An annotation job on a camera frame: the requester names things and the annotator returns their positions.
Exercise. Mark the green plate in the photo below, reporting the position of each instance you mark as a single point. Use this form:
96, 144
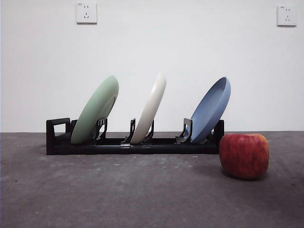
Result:
95, 111

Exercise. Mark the red apple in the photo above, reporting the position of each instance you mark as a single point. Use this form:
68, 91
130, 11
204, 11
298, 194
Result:
244, 156

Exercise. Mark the cream white plate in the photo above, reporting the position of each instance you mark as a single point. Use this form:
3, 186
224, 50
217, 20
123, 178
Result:
152, 107

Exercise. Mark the blue plate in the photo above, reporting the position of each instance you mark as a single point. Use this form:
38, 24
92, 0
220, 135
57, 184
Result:
209, 114

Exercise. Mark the black plate rack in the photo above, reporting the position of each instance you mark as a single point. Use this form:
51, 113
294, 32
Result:
107, 149

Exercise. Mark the white wall socket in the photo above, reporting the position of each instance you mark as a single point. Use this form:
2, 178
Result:
86, 13
287, 15

